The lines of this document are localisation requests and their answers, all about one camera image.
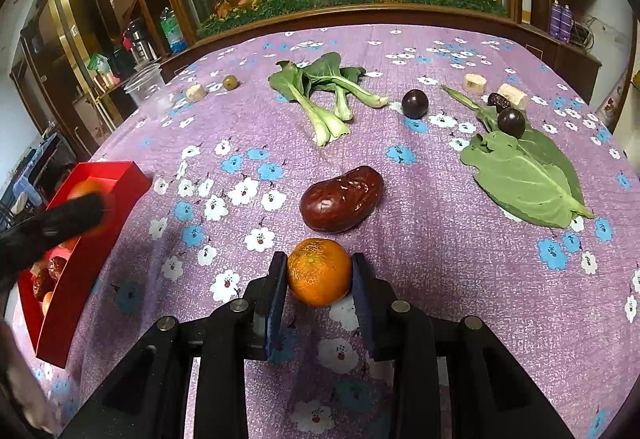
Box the dark purple plum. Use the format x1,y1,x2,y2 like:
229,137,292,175
401,89,430,120
497,107,526,140

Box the bok choy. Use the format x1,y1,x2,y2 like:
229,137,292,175
268,61,333,147
340,67,391,108
304,52,353,124

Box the steel thermos flask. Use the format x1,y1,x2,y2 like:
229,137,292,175
123,18,158,66

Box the clear plastic cup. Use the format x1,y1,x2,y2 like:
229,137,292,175
123,64,166,114

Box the large wrinkled red jujube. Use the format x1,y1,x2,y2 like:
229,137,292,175
32,264,52,301

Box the round shiny red jujube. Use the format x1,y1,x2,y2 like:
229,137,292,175
299,165,385,235

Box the green packet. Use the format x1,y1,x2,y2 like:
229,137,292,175
86,53,112,76

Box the red cardboard box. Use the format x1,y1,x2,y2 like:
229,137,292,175
17,161,154,369

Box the dark green leaf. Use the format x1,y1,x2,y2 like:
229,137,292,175
441,85,585,212

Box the pale green cabbage leaf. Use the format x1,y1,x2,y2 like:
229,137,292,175
459,131,596,229

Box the purple floral tablecloth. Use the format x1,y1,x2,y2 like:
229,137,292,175
30,21,640,439

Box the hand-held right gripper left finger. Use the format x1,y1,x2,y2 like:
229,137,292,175
60,251,290,439

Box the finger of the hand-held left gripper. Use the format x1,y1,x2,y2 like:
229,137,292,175
40,193,109,246

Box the wooden glass cabinet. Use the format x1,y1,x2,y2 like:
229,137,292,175
20,0,151,140

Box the green label plastic bottle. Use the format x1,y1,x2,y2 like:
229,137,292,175
159,7,189,54

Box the tangled cables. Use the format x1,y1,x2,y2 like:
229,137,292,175
572,18,597,48

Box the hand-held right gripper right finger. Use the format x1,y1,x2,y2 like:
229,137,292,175
351,252,576,439

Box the speckled mandarin orange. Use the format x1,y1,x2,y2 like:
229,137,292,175
286,238,353,308

